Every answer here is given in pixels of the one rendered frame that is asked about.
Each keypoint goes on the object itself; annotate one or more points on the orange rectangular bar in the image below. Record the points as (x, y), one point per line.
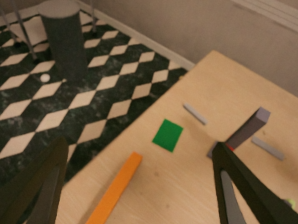
(111, 197)

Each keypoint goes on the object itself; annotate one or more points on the grey flat bar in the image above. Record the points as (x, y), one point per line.
(267, 148)

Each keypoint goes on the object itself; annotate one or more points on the grey rectangular bar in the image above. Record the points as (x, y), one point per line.
(195, 114)

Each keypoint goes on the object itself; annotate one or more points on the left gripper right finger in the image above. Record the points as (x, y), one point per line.
(266, 206)

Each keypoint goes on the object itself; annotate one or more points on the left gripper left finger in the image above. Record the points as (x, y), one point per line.
(48, 167)

